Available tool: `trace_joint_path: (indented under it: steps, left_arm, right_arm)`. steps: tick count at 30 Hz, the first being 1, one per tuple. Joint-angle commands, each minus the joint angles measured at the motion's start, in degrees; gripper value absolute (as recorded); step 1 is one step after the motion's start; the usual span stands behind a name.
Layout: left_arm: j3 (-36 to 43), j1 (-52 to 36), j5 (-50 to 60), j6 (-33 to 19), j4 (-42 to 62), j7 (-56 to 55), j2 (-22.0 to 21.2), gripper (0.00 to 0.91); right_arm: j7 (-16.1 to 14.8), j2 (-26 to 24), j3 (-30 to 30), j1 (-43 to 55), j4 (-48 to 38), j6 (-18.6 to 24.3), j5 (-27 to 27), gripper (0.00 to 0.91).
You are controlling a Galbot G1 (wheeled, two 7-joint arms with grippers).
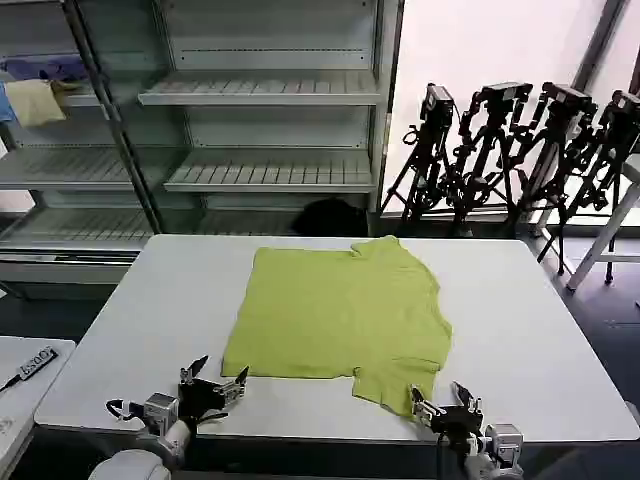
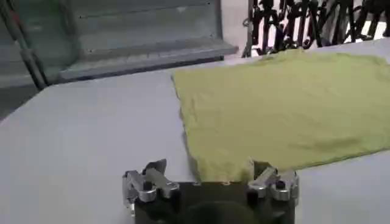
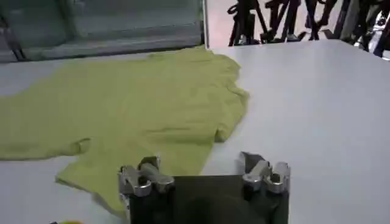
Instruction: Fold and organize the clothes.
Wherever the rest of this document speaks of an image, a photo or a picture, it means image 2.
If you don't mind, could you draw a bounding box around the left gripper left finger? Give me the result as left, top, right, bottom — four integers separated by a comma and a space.
121, 158, 181, 214

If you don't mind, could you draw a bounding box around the grey empty shelf unit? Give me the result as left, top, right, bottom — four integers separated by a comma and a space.
59, 0, 240, 83

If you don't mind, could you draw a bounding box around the green cloth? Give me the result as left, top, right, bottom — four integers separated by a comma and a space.
172, 48, 390, 185

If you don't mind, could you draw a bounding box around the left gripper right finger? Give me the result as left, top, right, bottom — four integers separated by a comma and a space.
246, 159, 300, 203

